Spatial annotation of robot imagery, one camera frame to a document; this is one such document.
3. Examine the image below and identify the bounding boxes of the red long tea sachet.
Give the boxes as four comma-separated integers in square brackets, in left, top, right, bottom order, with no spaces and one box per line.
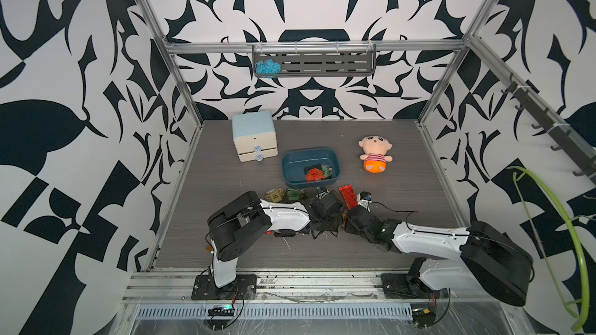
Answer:
[338,185,358,211]

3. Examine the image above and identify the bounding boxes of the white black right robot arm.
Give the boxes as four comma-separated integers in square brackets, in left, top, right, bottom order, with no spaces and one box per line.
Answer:
[345,206,534,307]

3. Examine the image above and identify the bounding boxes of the small blue cream drawer cabinet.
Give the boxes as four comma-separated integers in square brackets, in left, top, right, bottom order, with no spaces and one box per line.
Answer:
[232,111,278,162]

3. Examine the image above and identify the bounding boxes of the blue crumpled item on shelf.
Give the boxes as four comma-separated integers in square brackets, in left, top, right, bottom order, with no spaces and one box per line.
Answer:
[255,59,282,78]

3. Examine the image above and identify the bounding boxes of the green curved hose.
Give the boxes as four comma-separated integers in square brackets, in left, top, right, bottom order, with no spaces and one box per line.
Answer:
[508,165,591,332]

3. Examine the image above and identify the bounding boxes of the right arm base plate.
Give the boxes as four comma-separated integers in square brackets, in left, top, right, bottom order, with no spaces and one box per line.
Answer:
[380,273,448,299]

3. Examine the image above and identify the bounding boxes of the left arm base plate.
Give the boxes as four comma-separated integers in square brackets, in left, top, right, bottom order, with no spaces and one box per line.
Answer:
[191,274,257,301]

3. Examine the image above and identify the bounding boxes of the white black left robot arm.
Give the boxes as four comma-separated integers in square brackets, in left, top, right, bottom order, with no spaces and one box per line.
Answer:
[205,191,343,288]

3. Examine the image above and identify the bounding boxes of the black wall hook rail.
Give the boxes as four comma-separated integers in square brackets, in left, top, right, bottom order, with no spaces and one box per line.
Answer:
[501,72,595,184]

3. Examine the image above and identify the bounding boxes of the plush doll orange pants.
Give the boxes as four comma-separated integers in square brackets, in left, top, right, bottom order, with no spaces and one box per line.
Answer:
[359,136,393,174]

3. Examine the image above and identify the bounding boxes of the green label tea bag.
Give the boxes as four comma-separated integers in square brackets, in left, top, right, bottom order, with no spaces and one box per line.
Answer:
[286,189,306,203]

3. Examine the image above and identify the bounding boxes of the yellow label tea bag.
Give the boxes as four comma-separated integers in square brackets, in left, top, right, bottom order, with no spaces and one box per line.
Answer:
[265,188,285,203]

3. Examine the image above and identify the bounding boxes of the grey perforated wall shelf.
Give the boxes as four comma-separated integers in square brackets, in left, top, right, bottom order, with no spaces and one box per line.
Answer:
[251,43,377,78]

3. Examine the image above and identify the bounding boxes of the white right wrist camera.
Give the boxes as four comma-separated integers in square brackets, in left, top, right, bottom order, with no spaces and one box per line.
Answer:
[357,192,372,209]

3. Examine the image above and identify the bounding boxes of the teal plastic storage box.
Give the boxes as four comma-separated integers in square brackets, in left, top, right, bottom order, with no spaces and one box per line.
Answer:
[281,147,341,189]

